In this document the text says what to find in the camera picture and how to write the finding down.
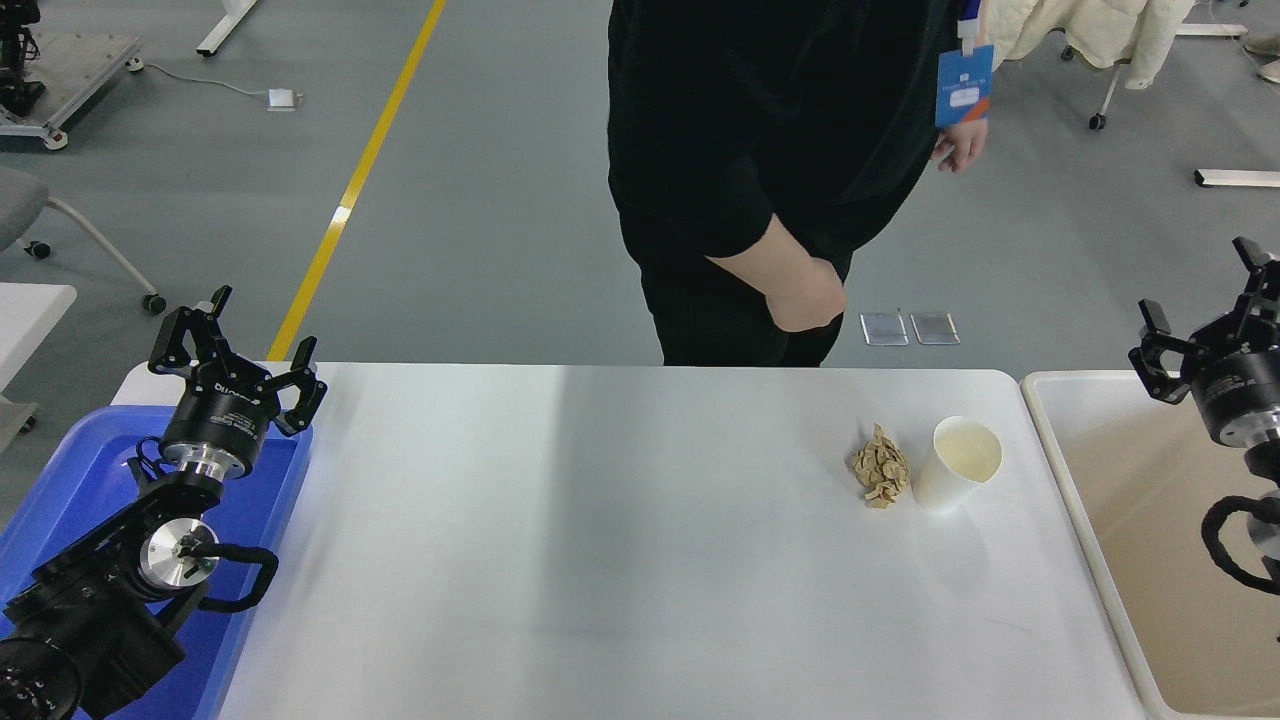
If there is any blue ID badge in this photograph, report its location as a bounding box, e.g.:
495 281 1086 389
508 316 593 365
935 0 997 129

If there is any person's left hand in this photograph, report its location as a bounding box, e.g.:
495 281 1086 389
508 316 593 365
930 118 989 174

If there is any white table leg foot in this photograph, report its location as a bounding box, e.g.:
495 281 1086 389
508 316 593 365
196 0 261 58

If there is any tan paper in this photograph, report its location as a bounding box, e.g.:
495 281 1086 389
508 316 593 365
850 423 913 510

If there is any grey wheeled platform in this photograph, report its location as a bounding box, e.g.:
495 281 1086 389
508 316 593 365
0 30 146 152

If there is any grey office chair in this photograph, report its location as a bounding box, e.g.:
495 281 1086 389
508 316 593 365
0 165 168 317

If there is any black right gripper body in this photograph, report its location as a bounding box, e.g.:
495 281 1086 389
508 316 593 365
1188 318 1280 447

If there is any black machine base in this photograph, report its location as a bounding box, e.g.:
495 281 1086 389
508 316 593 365
0 0 47 116

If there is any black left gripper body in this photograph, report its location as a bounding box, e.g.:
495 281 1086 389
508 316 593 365
159 362 274 471

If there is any white wheeled chair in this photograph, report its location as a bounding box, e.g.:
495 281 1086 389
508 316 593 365
1060 45 1136 132

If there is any white paper cup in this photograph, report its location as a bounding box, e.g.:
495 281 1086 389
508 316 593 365
910 416 1004 514

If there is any person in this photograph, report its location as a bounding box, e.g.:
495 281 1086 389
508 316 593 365
606 0 991 368

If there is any large pale bin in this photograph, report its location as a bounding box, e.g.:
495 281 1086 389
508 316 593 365
1020 370 1280 720

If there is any white power adapter with cable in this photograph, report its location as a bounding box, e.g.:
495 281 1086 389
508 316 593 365
140 62 303 113

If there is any blue plastic tray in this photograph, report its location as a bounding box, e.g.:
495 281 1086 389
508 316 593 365
0 405 314 720

